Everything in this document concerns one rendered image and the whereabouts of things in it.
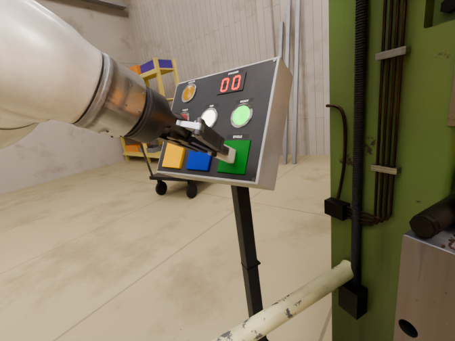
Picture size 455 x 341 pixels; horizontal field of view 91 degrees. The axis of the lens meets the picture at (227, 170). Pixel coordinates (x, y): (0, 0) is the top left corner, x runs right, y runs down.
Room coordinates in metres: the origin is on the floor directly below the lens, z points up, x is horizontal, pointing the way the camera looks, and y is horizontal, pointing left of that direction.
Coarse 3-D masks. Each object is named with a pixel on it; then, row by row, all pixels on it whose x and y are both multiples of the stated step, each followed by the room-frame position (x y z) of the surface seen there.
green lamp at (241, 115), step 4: (240, 108) 0.52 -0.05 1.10; (244, 108) 0.51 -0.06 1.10; (236, 112) 0.52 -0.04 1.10; (240, 112) 0.51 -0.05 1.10; (244, 112) 0.51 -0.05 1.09; (248, 112) 0.50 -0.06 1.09; (236, 116) 0.52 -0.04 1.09; (240, 116) 0.51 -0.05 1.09; (244, 116) 0.50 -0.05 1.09; (236, 120) 0.51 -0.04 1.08; (240, 120) 0.51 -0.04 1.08; (244, 120) 0.50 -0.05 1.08
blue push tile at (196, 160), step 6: (192, 156) 0.55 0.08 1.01; (198, 156) 0.54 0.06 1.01; (204, 156) 0.52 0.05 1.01; (210, 156) 0.51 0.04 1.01; (192, 162) 0.54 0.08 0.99; (198, 162) 0.53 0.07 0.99; (204, 162) 0.51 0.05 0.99; (210, 162) 0.51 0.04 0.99; (192, 168) 0.53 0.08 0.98; (198, 168) 0.52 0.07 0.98; (204, 168) 0.51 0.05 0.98
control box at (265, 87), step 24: (240, 72) 0.57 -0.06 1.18; (264, 72) 0.53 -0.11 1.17; (288, 72) 0.55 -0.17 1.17; (192, 96) 0.66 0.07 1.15; (216, 96) 0.60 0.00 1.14; (240, 96) 0.54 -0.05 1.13; (264, 96) 0.50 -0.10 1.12; (288, 96) 0.54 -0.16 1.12; (192, 120) 0.62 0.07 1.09; (216, 120) 0.56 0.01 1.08; (264, 120) 0.47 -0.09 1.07; (264, 144) 0.45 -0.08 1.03; (168, 168) 0.60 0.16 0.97; (216, 168) 0.49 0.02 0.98; (264, 168) 0.44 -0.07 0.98
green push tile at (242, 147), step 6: (228, 144) 0.50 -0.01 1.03; (234, 144) 0.49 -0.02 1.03; (240, 144) 0.48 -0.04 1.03; (246, 144) 0.47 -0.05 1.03; (240, 150) 0.47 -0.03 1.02; (246, 150) 0.46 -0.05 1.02; (240, 156) 0.46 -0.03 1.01; (246, 156) 0.45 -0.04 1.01; (222, 162) 0.49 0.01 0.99; (234, 162) 0.47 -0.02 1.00; (240, 162) 0.46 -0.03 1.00; (246, 162) 0.45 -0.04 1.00; (222, 168) 0.48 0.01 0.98; (228, 168) 0.47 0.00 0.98; (234, 168) 0.46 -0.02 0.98; (240, 168) 0.45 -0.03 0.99; (234, 174) 0.46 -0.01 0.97; (240, 174) 0.45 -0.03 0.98
